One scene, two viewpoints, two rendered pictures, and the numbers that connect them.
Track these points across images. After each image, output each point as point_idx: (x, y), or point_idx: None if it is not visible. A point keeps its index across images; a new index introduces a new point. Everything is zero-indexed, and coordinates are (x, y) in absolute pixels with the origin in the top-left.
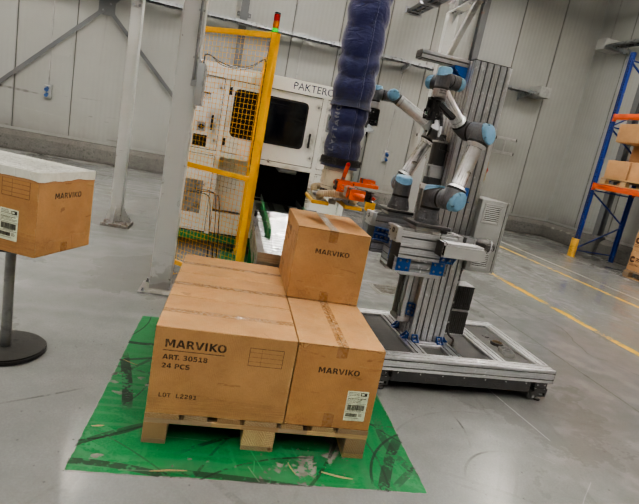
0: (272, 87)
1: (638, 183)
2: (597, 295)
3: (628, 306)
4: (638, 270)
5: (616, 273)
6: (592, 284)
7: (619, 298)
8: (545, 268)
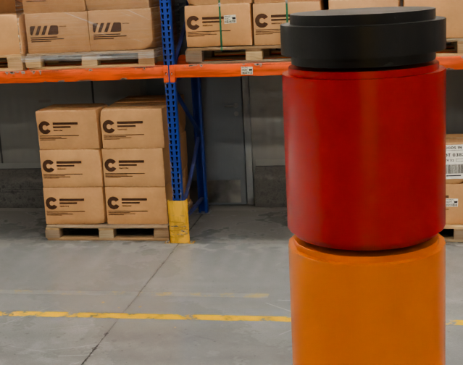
0: None
1: None
2: (190, 337)
3: (253, 329)
4: (74, 219)
5: (32, 240)
6: (113, 307)
7: (203, 316)
8: None
